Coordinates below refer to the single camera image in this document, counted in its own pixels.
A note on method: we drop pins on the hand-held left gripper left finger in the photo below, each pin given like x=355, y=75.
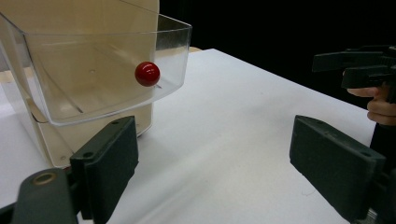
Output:
x=106, y=168

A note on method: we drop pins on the clear plastic drawer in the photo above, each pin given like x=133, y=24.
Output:
x=93, y=77

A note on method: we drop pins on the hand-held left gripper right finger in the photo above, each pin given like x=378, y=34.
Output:
x=336, y=168

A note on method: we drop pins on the red ball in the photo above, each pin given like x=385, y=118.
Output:
x=147, y=74

